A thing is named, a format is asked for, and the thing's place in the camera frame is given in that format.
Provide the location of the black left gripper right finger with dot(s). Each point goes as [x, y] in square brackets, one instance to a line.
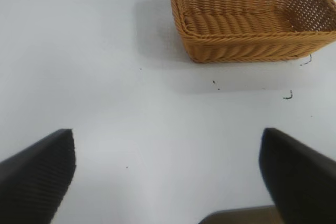
[302, 176]

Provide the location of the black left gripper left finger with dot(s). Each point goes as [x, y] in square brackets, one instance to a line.
[34, 176]

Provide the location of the brown wicker basket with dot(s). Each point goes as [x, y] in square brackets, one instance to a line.
[252, 40]

